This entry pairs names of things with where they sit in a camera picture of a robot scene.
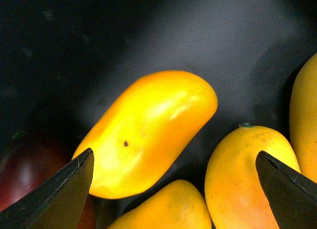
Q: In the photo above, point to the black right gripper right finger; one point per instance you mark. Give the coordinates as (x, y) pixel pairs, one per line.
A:
(292, 196)

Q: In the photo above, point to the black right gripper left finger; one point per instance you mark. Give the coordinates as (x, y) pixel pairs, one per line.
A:
(58, 202)

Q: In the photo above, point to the yellow mango with stem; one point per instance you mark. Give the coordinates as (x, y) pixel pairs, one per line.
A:
(233, 192)

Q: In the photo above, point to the dark red fruit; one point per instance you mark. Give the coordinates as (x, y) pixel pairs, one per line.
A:
(29, 161)

